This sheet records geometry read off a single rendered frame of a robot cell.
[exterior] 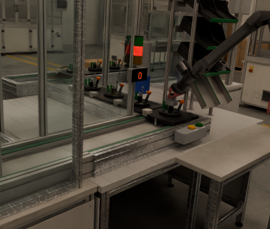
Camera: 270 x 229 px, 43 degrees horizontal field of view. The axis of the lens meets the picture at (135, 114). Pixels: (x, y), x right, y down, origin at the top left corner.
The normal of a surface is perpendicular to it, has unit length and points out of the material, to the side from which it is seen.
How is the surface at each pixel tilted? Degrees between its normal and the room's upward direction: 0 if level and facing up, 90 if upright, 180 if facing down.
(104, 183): 0
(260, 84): 90
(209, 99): 45
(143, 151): 90
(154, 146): 90
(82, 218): 90
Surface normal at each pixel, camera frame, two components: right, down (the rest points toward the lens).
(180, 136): -0.69, 0.17
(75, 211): 0.72, 0.25
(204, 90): 0.46, -0.48
